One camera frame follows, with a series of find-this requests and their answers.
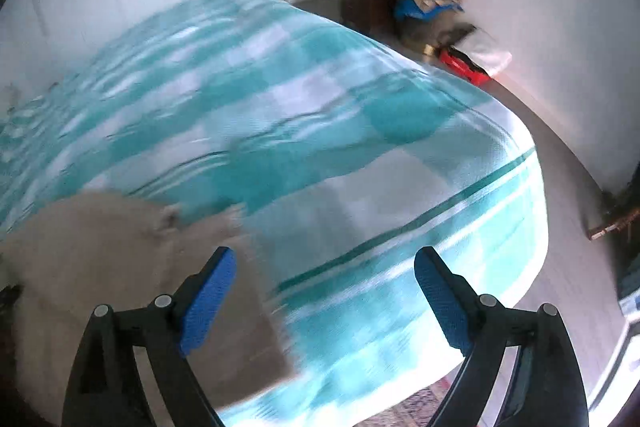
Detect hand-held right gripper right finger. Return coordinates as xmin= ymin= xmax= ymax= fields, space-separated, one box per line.
xmin=415 ymin=246 xmax=590 ymax=427

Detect beige pants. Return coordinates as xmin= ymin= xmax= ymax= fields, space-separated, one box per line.
xmin=0 ymin=189 xmax=301 ymax=427

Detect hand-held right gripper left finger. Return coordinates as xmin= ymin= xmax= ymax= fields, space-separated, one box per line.
xmin=62 ymin=247 xmax=237 ymax=427

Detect red bag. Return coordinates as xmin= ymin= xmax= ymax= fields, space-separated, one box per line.
xmin=439 ymin=48 xmax=492 ymax=86

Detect white bag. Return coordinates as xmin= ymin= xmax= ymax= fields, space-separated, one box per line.
xmin=462 ymin=29 xmax=513 ymax=78

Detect teal checked blanket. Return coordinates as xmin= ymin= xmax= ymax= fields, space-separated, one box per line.
xmin=0 ymin=0 xmax=551 ymax=427

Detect dark wooden furniture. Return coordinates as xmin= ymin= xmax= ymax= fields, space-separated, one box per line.
xmin=587 ymin=187 xmax=640 ymax=244

